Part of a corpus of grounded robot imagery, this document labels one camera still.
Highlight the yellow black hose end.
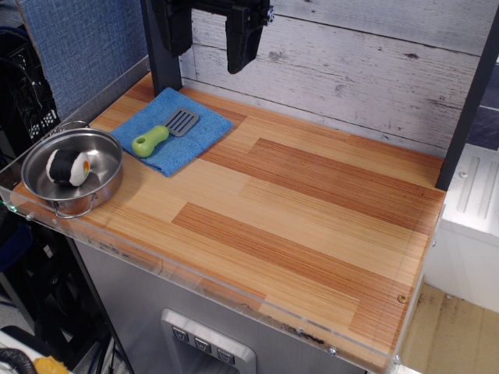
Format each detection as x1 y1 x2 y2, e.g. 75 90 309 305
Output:
0 348 65 374

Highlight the stainless steel bowl with handles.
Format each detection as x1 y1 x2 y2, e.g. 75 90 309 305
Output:
21 127 123 219

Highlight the green handled grey spatula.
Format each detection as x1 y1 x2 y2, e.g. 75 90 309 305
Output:
132 108 200 158

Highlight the plush sushi roll toy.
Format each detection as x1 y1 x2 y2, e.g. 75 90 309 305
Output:
45 149 90 187

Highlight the white ribbed appliance top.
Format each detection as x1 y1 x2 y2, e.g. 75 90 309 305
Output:
443 144 498 236

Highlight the dark frame post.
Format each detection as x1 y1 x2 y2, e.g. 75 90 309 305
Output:
141 0 182 96
435 9 498 191

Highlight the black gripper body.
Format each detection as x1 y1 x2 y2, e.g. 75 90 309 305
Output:
190 0 274 26

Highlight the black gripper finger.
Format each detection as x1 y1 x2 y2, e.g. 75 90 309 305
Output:
152 0 192 57
225 6 262 74

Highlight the dark left frame post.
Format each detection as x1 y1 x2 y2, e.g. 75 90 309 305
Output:
141 0 182 96

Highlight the blue folded cloth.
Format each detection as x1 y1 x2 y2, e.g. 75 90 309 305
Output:
111 88 232 177

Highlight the silver dispenser panel with buttons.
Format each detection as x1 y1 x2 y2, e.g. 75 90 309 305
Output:
161 309 257 373

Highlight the dark right frame post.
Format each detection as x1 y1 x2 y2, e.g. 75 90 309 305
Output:
435 9 498 191

